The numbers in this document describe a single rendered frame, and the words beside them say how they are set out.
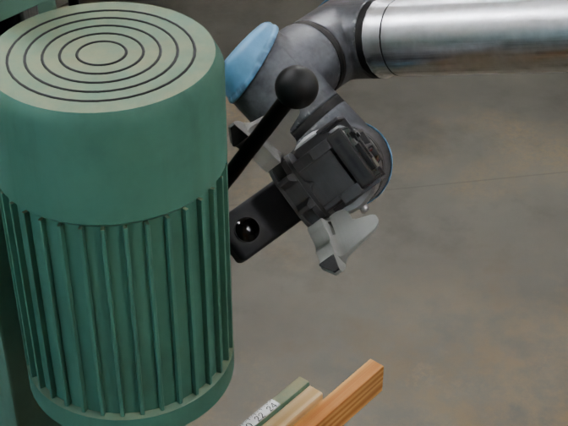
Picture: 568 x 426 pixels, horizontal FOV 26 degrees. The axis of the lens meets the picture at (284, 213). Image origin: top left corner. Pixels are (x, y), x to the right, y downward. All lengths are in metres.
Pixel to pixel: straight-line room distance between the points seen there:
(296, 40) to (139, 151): 0.52
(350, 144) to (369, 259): 2.03
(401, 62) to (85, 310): 0.56
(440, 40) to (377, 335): 1.65
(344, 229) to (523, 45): 0.31
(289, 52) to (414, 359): 1.62
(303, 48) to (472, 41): 0.18
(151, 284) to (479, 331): 2.08
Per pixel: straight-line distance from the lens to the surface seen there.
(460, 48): 1.32
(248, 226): 1.14
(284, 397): 1.39
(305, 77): 0.96
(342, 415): 1.42
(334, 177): 1.11
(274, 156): 1.08
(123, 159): 0.84
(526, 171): 3.50
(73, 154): 0.84
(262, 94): 1.30
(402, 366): 2.83
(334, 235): 1.08
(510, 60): 1.30
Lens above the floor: 1.93
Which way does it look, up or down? 36 degrees down
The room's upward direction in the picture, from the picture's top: straight up
